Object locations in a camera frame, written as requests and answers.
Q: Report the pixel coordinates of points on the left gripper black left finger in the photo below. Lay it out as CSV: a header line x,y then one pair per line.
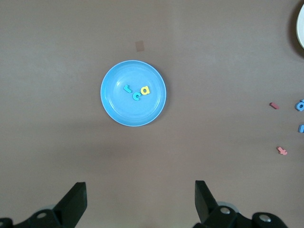
x,y
71,204

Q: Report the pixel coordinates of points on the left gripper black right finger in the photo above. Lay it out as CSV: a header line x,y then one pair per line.
x,y
209,211

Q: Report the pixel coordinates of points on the teal foam letter c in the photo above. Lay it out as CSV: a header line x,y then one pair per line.
x,y
135,97

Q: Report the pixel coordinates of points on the teal foam letter r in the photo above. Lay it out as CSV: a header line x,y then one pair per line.
x,y
127,88

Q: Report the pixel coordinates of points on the yellow foam letter a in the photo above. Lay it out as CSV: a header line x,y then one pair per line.
x,y
143,91

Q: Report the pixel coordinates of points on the pink foam letter t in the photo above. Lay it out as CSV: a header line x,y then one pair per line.
x,y
282,150

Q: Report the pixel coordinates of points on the blue plate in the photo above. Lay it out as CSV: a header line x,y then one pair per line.
x,y
133,111

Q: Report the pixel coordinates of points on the red foam letter l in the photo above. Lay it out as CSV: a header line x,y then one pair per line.
x,y
274,105

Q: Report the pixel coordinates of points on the blue foam letter m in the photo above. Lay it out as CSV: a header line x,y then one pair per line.
x,y
301,128

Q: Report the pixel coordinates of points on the blue foam letter a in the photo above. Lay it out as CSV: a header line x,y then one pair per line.
x,y
298,105

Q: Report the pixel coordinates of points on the brown tape patch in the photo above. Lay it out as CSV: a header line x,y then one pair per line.
x,y
139,46

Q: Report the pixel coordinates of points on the white plate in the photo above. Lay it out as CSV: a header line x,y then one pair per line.
x,y
301,26

